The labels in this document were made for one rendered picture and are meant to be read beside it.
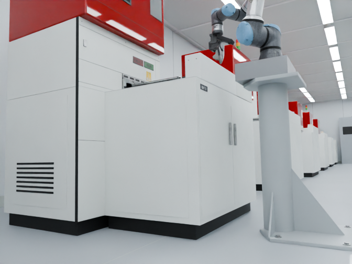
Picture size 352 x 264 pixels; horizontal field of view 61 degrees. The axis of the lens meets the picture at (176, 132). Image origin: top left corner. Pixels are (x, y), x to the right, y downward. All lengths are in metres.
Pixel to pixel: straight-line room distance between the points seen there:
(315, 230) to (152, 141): 0.96
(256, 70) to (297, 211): 0.77
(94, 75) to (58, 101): 0.26
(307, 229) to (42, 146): 1.55
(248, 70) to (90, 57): 0.90
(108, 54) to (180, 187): 0.96
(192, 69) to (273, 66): 0.42
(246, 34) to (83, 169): 1.15
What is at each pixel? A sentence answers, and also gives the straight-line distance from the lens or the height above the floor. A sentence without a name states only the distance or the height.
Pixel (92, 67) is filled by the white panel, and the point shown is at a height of 0.95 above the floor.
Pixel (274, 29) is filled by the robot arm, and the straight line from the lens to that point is 1.85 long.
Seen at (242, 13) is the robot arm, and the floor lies 1.31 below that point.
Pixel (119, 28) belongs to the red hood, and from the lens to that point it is 2.06.
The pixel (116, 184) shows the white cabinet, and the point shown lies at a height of 0.26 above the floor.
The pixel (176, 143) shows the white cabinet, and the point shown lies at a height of 0.48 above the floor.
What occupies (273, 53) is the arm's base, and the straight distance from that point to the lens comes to 1.78.
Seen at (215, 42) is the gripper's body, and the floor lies 1.14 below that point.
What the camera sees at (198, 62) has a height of 0.91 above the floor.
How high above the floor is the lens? 0.41
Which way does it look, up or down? 5 degrees up
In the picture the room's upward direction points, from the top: 1 degrees counter-clockwise
